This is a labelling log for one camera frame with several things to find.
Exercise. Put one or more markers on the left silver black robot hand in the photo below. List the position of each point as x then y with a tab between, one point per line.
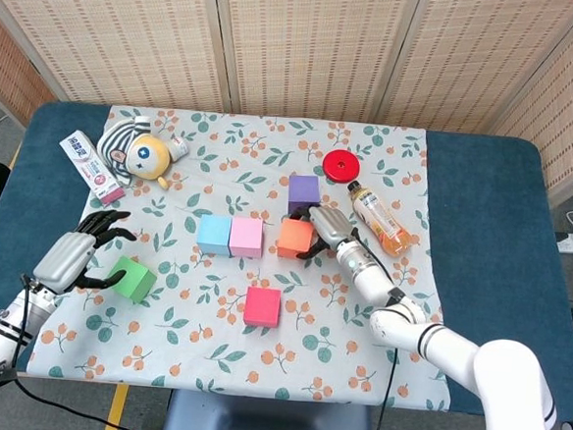
64	261

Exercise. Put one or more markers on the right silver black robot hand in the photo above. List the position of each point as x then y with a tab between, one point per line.
332	225

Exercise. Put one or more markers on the orange foam cube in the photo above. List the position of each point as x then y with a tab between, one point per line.
292	240

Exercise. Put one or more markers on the purple foam cube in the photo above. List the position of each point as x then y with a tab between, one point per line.
303	189

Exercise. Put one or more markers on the green foam cube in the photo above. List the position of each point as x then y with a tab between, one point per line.
137	278

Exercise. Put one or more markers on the blue foam cube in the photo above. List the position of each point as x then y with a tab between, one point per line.
214	234

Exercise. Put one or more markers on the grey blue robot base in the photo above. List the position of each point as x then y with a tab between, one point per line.
267	420

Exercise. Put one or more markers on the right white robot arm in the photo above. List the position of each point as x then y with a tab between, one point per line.
502	368

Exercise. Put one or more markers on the orange drink plastic bottle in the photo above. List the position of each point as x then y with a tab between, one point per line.
379	219

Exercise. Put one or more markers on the red round disc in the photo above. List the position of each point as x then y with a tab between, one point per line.
331	169

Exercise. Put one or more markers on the pink foam cube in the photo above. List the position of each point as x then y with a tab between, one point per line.
245	236

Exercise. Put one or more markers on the white pink toothpaste box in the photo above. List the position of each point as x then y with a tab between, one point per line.
90	167

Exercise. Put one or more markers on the red foam cube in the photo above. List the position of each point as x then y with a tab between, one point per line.
262	306

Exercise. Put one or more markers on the floral fruit print tablecloth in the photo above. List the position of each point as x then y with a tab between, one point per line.
306	354

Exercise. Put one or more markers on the yellow striped plush toy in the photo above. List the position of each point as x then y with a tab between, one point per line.
143	156

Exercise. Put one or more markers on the teal table cover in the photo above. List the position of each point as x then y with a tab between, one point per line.
488	214

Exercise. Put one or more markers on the small white plastic bottle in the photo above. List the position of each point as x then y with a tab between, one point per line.
179	148

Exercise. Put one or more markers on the woven bamboo folding screen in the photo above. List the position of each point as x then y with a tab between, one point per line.
303	44

